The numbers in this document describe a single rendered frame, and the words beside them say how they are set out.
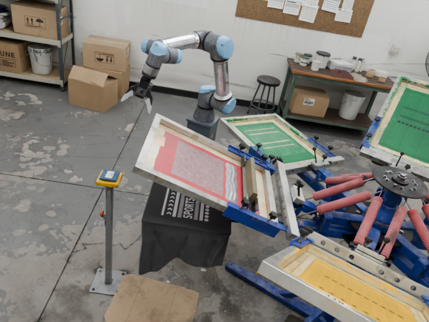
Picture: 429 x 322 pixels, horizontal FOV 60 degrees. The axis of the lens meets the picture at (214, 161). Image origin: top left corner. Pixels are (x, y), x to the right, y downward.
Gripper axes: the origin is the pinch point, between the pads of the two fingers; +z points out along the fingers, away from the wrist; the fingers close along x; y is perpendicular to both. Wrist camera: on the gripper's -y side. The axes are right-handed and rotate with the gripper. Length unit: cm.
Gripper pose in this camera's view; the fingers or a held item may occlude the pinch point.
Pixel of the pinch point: (134, 108)
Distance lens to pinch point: 193.2
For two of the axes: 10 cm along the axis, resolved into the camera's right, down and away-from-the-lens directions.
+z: -4.4, 7.6, 4.9
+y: 0.4, -5.2, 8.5
